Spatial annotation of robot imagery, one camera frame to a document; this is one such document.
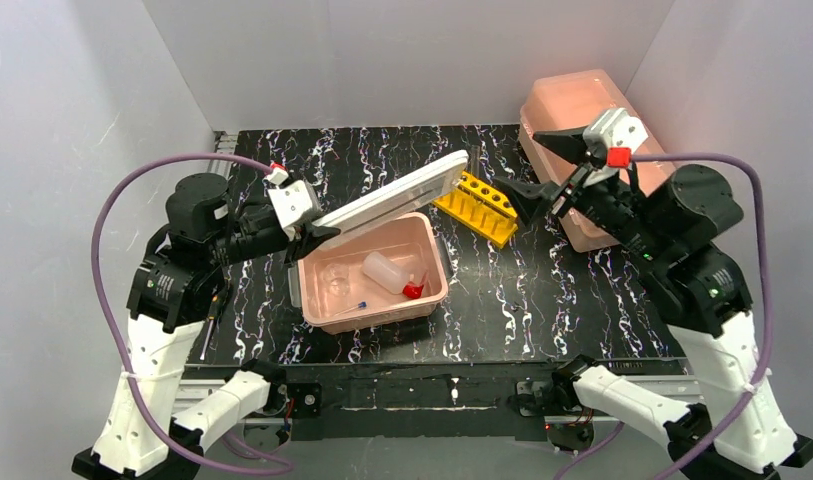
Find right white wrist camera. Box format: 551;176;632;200
582;107;649;187

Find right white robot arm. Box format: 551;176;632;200
495;119;813;479

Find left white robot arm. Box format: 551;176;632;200
72;173;338;479

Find yellow test tube rack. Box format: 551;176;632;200
433;172;518;248

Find clear glass test tube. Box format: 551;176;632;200
468;146;481;178

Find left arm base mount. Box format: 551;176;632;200
223;382;324;458

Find white box lid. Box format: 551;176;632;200
313;150;469;250

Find yellow black handled screwdriver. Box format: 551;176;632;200
199;294;224;361

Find white plastic bottle red cap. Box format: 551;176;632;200
361;251;426;299

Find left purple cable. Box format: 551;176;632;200
90;153;298;478

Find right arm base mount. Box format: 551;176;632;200
509;380;607;455

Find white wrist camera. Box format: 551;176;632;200
582;107;649;187
266;163;323;239

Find purple cable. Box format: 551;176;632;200
90;153;298;478
551;152;776;480

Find pink plastic bin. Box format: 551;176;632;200
292;212;449;334

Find clear plastic funnel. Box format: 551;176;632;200
404;258;429;286

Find aluminium frame rail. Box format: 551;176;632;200
104;374;735;480

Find blue capped small vials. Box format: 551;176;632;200
334;301;367;316

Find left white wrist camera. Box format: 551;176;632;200
266;163;323;239

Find clear glass beaker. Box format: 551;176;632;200
320;263;351;297

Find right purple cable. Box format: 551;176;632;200
551;152;776;480

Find large pink storage box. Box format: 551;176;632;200
519;69;676;253

